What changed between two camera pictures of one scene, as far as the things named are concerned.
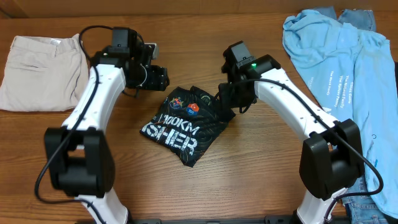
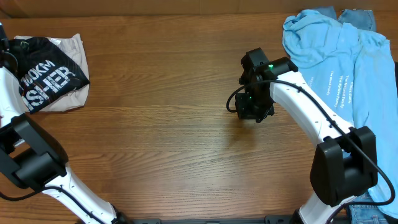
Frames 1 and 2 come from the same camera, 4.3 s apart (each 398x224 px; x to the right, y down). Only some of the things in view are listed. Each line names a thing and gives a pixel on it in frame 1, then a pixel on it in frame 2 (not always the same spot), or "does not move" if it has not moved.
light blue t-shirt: x=351 y=70 does not move
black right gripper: x=227 y=103 to x=245 y=113
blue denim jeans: x=361 y=208 does not move
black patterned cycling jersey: x=188 y=123 to x=46 y=74
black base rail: x=267 y=221 does not move
